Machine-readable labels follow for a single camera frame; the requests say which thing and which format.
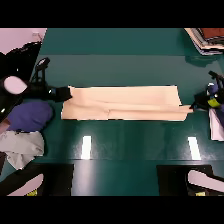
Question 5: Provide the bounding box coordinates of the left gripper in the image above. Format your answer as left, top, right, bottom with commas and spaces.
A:
49, 85, 74, 103

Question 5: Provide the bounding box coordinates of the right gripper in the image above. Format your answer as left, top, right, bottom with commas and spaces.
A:
190, 90, 213, 112

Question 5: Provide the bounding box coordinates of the beige garment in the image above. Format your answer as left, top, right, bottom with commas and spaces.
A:
60, 84, 195, 122

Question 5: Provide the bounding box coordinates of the white garment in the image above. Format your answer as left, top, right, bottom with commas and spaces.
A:
208, 107, 224, 142

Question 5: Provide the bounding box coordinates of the purple garment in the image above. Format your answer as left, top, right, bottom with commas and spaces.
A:
5, 101, 55, 133

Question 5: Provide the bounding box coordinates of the grey garment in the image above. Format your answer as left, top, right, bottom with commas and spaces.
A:
0, 130, 46, 171

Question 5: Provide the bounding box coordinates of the brown garment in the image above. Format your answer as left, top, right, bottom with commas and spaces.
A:
199, 27, 224, 42

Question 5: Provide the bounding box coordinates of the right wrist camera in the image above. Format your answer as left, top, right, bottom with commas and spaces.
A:
207, 70, 224, 89

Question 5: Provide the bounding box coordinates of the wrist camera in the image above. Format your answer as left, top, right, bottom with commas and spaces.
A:
207, 70, 224, 89
30, 56, 51, 85

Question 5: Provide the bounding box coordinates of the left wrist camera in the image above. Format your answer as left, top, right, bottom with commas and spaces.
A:
30, 56, 51, 85

